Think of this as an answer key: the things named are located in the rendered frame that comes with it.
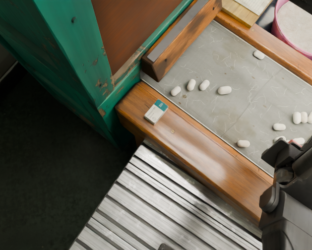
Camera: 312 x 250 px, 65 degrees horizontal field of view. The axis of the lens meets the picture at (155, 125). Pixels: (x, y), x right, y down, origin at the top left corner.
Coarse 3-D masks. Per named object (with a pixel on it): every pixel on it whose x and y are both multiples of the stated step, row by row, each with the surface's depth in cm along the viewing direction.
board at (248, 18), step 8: (224, 0) 74; (232, 0) 75; (272, 0) 76; (224, 8) 74; (232, 8) 74; (240, 8) 74; (264, 8) 74; (232, 16) 74; (240, 16) 73; (248, 16) 73; (256, 16) 73; (248, 24) 73
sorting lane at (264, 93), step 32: (224, 32) 76; (192, 64) 73; (224, 64) 73; (256, 64) 73; (192, 96) 70; (224, 96) 70; (256, 96) 71; (288, 96) 71; (224, 128) 68; (256, 128) 68; (288, 128) 69; (256, 160) 66
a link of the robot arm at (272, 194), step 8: (296, 160) 44; (304, 160) 41; (296, 168) 42; (304, 168) 41; (304, 176) 40; (280, 184) 42; (288, 184) 42; (296, 184) 40; (304, 184) 40; (264, 192) 42; (272, 192) 40; (288, 192) 42; (296, 192) 41; (304, 192) 40; (264, 200) 40; (272, 200) 39; (304, 200) 41; (264, 208) 39; (272, 208) 39
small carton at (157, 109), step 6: (156, 102) 64; (162, 102) 64; (150, 108) 64; (156, 108) 64; (162, 108) 64; (150, 114) 63; (156, 114) 64; (162, 114) 64; (150, 120) 63; (156, 120) 63
